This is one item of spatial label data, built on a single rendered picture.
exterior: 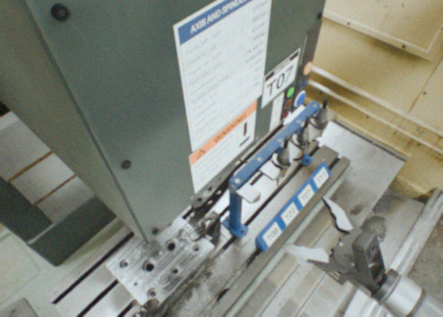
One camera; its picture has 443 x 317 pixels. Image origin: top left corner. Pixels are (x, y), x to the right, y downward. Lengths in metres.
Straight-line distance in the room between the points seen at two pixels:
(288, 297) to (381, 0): 1.12
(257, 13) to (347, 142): 1.32
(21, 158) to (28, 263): 0.77
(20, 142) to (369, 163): 1.40
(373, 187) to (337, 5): 0.80
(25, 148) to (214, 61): 0.84
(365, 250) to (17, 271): 1.55
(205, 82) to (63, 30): 0.19
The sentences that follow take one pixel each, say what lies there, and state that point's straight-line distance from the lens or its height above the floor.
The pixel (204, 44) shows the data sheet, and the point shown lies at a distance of 0.39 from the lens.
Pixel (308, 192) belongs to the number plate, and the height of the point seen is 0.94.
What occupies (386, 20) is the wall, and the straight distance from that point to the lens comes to 1.40.
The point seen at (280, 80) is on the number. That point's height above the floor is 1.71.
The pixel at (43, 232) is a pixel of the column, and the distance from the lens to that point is 1.52.
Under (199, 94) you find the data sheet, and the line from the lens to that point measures 0.42.
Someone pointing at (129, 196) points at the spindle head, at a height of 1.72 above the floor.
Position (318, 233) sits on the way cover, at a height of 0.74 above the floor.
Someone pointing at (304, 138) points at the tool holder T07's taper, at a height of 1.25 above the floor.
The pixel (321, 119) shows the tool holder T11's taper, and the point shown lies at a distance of 1.19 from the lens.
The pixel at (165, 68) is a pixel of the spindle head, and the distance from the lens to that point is 0.36.
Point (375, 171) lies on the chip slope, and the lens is 1.69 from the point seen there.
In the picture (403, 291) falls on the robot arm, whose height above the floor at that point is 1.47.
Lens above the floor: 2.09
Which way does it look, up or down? 53 degrees down
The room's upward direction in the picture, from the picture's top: 2 degrees counter-clockwise
